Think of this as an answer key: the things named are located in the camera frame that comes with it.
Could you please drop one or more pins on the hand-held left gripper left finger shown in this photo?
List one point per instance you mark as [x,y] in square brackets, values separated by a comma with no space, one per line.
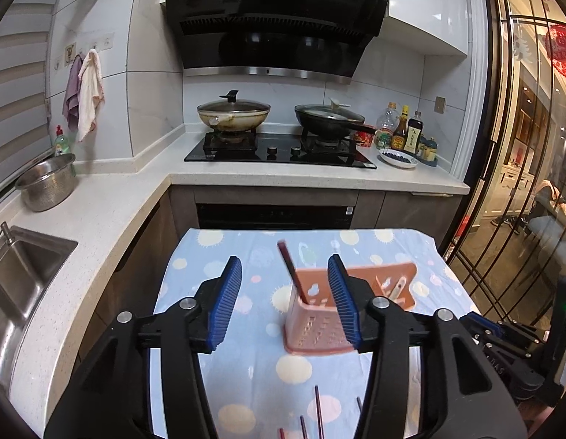
[224,304]

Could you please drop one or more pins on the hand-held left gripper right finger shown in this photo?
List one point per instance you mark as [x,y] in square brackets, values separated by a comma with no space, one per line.
[345,304]

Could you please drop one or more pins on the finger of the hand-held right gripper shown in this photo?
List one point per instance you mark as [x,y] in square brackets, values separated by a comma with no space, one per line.
[507,366]
[486,325]

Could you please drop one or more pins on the pink perforated utensil holder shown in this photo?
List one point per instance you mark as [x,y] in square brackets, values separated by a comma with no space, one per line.
[312,329]

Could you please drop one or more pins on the blue printed tablecloth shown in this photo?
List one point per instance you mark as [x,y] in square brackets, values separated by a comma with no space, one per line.
[260,329]

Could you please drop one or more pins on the built-in black dishwasher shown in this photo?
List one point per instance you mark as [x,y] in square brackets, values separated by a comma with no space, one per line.
[274,217]

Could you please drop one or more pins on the white and blue plate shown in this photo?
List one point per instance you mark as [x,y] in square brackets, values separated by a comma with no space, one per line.
[398,160]

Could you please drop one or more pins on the black glass gas stove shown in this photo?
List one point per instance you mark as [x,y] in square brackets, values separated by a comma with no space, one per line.
[278,153]

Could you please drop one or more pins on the red tin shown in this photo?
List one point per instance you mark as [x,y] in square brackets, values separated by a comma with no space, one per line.
[363,138]

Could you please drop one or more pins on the small seasoning jars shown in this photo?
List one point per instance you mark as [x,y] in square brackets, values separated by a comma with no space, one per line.
[429,150]

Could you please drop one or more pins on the yellow cap sauce bottle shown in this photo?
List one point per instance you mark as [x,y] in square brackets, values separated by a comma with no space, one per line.
[402,135]

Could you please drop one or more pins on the dark soy sauce bottle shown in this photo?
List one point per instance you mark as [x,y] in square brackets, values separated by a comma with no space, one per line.
[415,137]

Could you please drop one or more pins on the black frying pan with lid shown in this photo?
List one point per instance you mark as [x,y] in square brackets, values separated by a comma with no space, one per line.
[326,121]

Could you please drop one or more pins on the clear plastic oil bottle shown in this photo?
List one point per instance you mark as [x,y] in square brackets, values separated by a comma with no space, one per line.
[387,123]

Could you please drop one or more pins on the beige wok with lid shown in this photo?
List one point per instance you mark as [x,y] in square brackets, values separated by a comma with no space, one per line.
[232,116]

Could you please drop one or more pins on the steel sink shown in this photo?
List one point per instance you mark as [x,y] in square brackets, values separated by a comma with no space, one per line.
[22,279]

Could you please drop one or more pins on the glass sliding door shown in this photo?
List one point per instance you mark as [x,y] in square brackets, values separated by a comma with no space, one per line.
[516,123]

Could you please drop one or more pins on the steel pot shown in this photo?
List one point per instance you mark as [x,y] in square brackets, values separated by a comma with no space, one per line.
[47,185]

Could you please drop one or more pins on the green dish soap bottle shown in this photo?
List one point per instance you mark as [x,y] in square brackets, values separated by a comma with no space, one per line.
[62,144]

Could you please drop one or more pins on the steel sink soap dispenser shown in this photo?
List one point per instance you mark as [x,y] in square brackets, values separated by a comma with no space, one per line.
[4,238]

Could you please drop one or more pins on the white hanging towel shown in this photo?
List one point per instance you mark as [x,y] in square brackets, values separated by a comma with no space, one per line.
[90,96]

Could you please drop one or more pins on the purple hanging towel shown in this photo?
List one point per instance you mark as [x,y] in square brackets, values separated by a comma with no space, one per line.
[72,96]

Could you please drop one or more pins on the red paper cutting decoration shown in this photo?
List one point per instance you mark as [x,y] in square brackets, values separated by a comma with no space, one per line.
[562,50]

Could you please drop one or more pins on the black range hood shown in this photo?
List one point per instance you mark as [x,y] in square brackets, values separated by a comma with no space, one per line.
[274,18]

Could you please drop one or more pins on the window blind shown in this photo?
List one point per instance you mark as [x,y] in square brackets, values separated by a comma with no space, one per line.
[20,82]

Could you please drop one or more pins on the white upper cabinet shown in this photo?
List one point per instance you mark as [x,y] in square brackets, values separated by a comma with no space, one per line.
[429,4]

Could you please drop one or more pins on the beige wall switch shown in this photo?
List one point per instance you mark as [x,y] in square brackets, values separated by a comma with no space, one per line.
[440,105]

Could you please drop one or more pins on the white wall socket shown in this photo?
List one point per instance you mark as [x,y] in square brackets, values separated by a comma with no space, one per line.
[108,41]

